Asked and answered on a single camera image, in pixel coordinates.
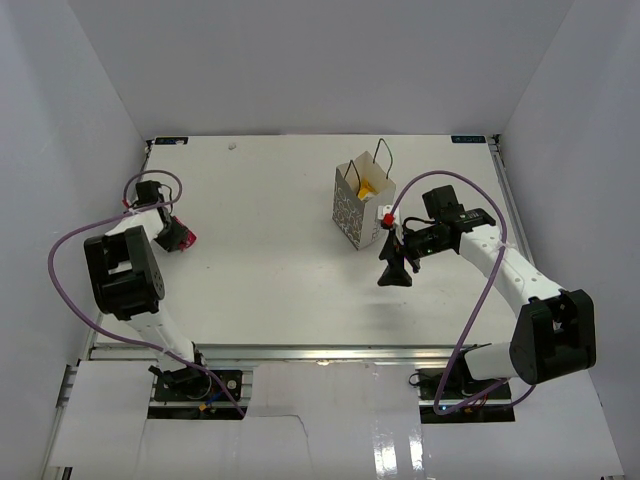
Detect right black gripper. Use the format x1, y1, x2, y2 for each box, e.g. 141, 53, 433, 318
378, 223, 451, 287

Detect yellow snack packet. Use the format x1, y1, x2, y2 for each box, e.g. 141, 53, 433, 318
357, 179, 378, 202

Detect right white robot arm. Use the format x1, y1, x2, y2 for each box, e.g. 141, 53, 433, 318
377, 185, 596, 399

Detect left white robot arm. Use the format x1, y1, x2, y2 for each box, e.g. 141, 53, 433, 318
84, 180, 212, 400

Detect paper coffee bag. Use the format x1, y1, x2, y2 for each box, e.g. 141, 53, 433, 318
332, 138, 396, 250

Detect left blue table label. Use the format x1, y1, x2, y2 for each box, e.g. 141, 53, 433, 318
154, 136, 189, 146

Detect blue table label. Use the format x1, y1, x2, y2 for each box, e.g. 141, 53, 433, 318
154, 136, 189, 146
451, 135, 486, 144

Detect right blue table label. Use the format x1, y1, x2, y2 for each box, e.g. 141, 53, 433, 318
451, 135, 486, 144

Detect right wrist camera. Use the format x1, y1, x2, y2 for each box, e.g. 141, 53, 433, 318
377, 205, 402, 236

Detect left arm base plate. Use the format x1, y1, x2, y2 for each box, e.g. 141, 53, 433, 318
152, 368, 245, 404

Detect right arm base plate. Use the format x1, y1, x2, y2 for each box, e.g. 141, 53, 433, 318
408, 368, 515, 425

